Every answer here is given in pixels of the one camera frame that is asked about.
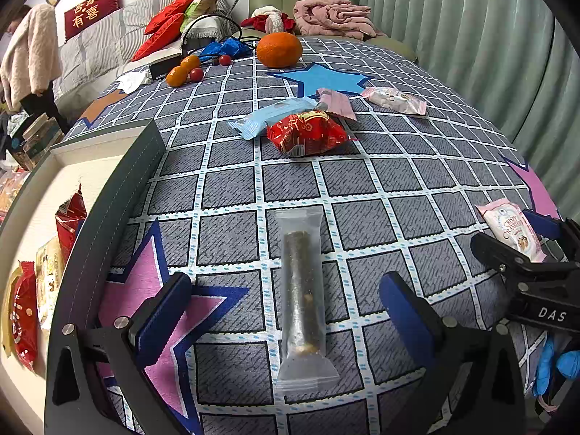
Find crispy cranberry snack packet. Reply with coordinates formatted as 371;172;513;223
476;198;546;263

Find yellow pastry packet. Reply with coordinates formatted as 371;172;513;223
34;237;64;333

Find clear brown snack bar packet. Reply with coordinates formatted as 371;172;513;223
275;206;339;395

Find red crinkled snack packet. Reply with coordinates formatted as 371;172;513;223
9;261;38;372

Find pink cranberry packet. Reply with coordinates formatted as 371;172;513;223
361;87;427;116

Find light blue snack packet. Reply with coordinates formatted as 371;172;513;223
228;97;318;140

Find red Chinese candy packet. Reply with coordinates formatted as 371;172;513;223
266;110;351;157

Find pink plain snack bar packet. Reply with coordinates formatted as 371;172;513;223
316;87;357;121

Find right blue gloved hand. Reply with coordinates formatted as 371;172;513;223
532;334;580;397

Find pink star cutout right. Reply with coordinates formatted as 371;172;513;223
503;157;561;219

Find white shallow tray box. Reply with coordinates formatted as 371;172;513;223
1;120;165;434

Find checked grey tablecloth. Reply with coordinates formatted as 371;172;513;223
58;35;563;435

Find green curtain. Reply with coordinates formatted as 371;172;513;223
359;0;579;218

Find pile of snack bags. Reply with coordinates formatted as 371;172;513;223
1;112;64;221

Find brown star paper cutout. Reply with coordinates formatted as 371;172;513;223
79;90;128;128

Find white crumpled tissue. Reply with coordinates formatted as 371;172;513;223
117;70;152;94

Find small tangerine near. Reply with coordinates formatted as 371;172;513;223
165;66;189;87

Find small tangerine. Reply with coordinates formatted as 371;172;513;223
165;66;189;87
180;54;200;72

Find cherry tomato near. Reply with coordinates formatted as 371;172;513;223
189;68;204;83

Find cherry tomato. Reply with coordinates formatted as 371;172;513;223
189;68;204;83
218;55;232;66

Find small tangerine far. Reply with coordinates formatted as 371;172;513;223
180;54;200;72

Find white grey sofa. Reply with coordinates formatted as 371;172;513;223
51;0;237;112

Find cherry tomato far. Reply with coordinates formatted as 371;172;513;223
218;55;232;66

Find blue star paper cutout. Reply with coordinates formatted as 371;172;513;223
266;62;373;98

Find blue crumpled gloves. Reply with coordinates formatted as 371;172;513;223
198;37;253;62

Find person in pink sweater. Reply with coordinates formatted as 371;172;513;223
1;3;70;134

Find red cushion lower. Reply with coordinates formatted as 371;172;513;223
132;13;184;62

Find red cushion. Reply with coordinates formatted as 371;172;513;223
132;13;184;62
145;0;194;34

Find large orange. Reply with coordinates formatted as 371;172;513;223
256;33;303;69

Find red cushion upper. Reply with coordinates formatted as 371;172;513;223
145;0;194;34

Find pink folded blanket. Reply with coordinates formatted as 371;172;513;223
293;0;382;41

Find green patterned cushion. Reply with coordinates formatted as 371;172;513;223
180;0;218;33

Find red white plush toy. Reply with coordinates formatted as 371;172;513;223
240;5;296;34

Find red embroidered banner pillow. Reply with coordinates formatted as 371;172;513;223
64;0;122;41

